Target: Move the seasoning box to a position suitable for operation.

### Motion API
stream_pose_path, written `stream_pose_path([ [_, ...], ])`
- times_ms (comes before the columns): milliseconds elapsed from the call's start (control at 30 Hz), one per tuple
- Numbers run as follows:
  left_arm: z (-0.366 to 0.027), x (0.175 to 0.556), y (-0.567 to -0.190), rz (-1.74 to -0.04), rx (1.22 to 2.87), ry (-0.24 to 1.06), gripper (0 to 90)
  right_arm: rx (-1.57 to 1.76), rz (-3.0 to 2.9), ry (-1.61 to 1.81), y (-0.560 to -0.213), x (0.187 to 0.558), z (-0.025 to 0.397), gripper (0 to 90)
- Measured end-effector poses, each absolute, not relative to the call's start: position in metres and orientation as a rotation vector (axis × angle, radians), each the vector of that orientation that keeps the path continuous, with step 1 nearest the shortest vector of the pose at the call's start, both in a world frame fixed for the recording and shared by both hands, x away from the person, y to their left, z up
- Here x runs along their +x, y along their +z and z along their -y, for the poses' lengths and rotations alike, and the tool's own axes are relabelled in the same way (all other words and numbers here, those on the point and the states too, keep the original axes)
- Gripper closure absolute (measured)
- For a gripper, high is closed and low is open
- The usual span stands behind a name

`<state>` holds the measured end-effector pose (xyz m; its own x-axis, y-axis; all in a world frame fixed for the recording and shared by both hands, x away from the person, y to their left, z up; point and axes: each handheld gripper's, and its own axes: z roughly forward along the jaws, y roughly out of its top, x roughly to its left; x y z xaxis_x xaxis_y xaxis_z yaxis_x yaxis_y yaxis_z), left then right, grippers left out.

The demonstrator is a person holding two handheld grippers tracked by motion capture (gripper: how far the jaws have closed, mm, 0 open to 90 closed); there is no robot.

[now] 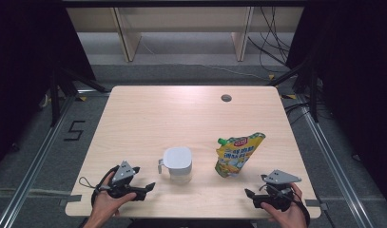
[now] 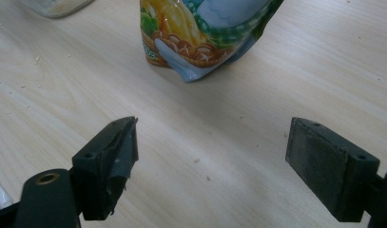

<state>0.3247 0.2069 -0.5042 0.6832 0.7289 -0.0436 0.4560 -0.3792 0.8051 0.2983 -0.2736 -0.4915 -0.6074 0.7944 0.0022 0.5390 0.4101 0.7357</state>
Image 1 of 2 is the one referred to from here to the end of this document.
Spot thin white floor cable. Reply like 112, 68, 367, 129
140, 41, 271, 81

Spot dark curtain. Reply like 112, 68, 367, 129
0, 0, 97, 174
285, 0, 387, 212

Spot person's right hand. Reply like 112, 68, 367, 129
261, 182, 308, 228

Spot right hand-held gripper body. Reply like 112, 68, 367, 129
262, 169, 302, 212

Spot black metal stand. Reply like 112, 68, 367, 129
266, 56, 320, 124
49, 63, 109, 127

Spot yellow pouch with green cap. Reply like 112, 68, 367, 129
214, 132, 266, 179

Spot black floor cables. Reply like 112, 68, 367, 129
284, 102, 310, 125

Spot clear jar with white lid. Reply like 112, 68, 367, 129
157, 145, 194, 184

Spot aluminium floor rail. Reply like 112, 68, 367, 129
296, 94, 378, 228
0, 94, 75, 228

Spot black cable bundle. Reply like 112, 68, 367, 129
247, 6, 292, 73

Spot gray tape strip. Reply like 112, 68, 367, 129
304, 199, 328, 211
59, 194, 83, 207

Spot person's left hand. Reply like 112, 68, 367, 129
91, 172, 138, 219

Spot light wooden table frame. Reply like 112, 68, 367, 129
67, 7, 304, 63

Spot black wrist strap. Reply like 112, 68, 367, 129
290, 192, 311, 228
90, 164, 119, 207

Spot thin cord loop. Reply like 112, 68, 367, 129
79, 176, 99, 190

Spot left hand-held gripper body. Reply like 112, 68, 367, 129
99, 160, 137, 200

